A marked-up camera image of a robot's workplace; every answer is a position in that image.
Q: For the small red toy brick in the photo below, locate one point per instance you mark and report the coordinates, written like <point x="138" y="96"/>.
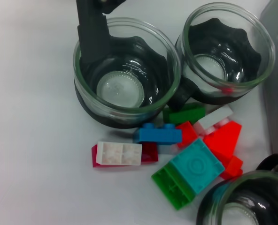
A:
<point x="233" y="167"/>
<point x="186" y="133"/>

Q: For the grey-green perforated storage bin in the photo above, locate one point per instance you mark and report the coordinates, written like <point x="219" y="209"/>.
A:
<point x="277" y="93"/>

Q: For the white toy brick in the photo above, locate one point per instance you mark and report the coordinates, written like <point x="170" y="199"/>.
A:
<point x="214" y="117"/>
<point x="118" y="153"/>

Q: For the glass teacup with black sleeve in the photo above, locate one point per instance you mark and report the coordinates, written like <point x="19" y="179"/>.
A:
<point x="226" y="61"/>
<point x="120" y="93"/>
<point x="247" y="201"/>

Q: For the small green toy brick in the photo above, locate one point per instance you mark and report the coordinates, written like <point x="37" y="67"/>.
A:
<point x="183" y="113"/>

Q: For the white and red block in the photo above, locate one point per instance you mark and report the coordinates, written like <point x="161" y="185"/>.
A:
<point x="149" y="154"/>

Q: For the large green toy brick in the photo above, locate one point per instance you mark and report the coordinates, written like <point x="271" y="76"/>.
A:
<point x="174" y="189"/>

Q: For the blue toy brick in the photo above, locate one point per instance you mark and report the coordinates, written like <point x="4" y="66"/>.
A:
<point x="160" y="136"/>

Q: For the teal square toy brick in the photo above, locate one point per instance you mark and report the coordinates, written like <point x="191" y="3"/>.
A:
<point x="197" y="164"/>

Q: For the large red slope brick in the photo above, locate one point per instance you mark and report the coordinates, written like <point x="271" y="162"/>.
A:
<point x="223" y="140"/>

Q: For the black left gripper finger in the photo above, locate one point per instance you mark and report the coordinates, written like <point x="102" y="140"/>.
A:
<point x="93" y="35"/>

